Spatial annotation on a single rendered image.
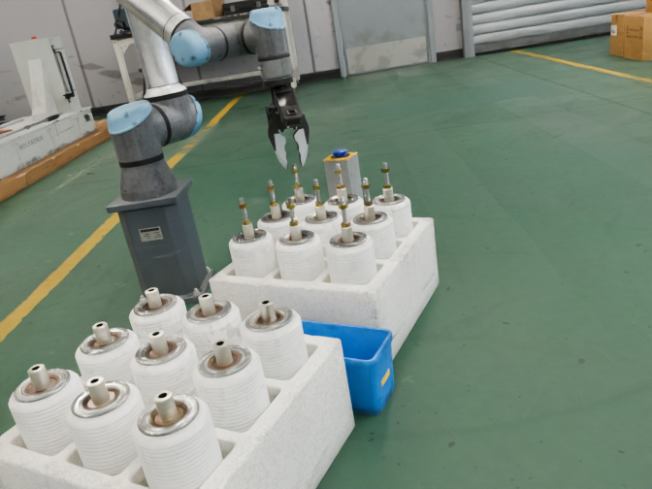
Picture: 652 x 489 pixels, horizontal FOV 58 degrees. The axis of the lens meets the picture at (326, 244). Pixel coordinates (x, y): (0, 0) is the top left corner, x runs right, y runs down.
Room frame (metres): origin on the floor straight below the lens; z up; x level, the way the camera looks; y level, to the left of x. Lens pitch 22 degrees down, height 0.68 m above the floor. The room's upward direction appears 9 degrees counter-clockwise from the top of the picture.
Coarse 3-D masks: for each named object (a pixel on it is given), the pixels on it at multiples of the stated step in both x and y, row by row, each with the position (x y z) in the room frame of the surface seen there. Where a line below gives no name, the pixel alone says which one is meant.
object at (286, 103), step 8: (280, 88) 1.39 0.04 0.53; (288, 88) 1.39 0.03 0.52; (280, 96) 1.37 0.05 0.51; (288, 96) 1.37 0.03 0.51; (280, 104) 1.35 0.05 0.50; (288, 104) 1.34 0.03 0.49; (296, 104) 1.34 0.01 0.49; (280, 112) 1.32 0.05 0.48; (288, 112) 1.32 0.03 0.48; (296, 112) 1.31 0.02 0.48; (288, 120) 1.30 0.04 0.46; (296, 120) 1.31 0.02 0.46
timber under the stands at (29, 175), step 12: (96, 132) 4.60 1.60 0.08; (108, 132) 4.73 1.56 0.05; (72, 144) 4.21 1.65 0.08; (84, 144) 4.26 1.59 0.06; (96, 144) 4.45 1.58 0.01; (48, 156) 3.83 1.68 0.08; (60, 156) 3.86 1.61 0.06; (72, 156) 4.01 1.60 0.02; (24, 168) 3.54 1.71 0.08; (36, 168) 3.52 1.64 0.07; (48, 168) 3.65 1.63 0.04; (0, 180) 3.26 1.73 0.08; (12, 180) 3.24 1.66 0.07; (24, 180) 3.36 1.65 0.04; (36, 180) 3.48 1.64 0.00; (0, 192) 3.10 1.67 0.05; (12, 192) 3.20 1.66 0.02
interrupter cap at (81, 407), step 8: (112, 384) 0.69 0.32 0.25; (120, 384) 0.68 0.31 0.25; (88, 392) 0.68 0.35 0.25; (112, 392) 0.67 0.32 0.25; (120, 392) 0.66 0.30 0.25; (128, 392) 0.66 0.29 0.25; (80, 400) 0.66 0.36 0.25; (88, 400) 0.66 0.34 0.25; (112, 400) 0.66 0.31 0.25; (120, 400) 0.65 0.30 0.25; (72, 408) 0.64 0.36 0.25; (80, 408) 0.64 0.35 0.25; (88, 408) 0.64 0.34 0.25; (96, 408) 0.64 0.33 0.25; (104, 408) 0.63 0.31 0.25; (112, 408) 0.63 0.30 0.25; (80, 416) 0.63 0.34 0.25; (88, 416) 0.62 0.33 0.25; (96, 416) 0.62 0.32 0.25
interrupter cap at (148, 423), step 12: (180, 396) 0.63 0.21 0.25; (156, 408) 0.62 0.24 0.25; (180, 408) 0.61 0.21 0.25; (192, 408) 0.60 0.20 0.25; (144, 420) 0.60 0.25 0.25; (156, 420) 0.60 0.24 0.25; (180, 420) 0.58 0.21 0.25; (192, 420) 0.58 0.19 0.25; (144, 432) 0.57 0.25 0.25; (156, 432) 0.57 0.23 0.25; (168, 432) 0.56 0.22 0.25
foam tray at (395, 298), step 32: (416, 224) 1.31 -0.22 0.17; (416, 256) 1.19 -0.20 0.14; (224, 288) 1.14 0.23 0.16; (256, 288) 1.10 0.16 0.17; (288, 288) 1.06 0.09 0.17; (320, 288) 1.03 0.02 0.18; (352, 288) 1.01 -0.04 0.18; (384, 288) 1.02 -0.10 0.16; (416, 288) 1.17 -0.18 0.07; (320, 320) 1.03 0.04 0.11; (352, 320) 1.00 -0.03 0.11; (384, 320) 1.00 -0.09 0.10
